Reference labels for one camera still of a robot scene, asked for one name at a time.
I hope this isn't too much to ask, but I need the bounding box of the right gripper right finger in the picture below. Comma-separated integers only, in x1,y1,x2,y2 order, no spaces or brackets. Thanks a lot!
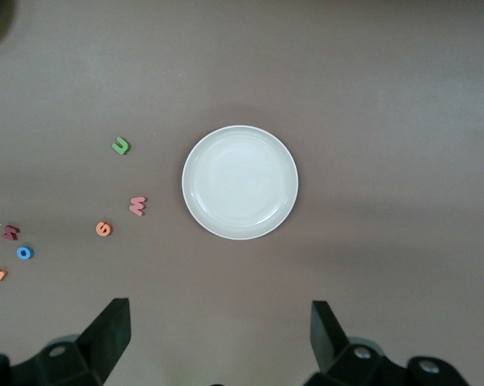
306,299,471,386

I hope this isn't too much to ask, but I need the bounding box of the green letter u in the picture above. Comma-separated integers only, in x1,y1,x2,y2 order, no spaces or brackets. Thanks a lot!
111,137,132,156

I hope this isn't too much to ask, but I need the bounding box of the pink letter m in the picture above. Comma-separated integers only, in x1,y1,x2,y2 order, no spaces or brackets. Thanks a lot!
128,195,148,217

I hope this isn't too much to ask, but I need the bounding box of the beige brown plate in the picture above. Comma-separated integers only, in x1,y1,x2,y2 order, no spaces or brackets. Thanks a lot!
181,125,300,241

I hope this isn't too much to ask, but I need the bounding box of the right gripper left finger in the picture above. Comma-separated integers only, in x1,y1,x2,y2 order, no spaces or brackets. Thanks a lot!
0,298,131,386

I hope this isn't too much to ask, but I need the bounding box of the brown table cover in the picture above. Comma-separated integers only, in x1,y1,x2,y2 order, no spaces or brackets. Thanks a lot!
0,0,484,386

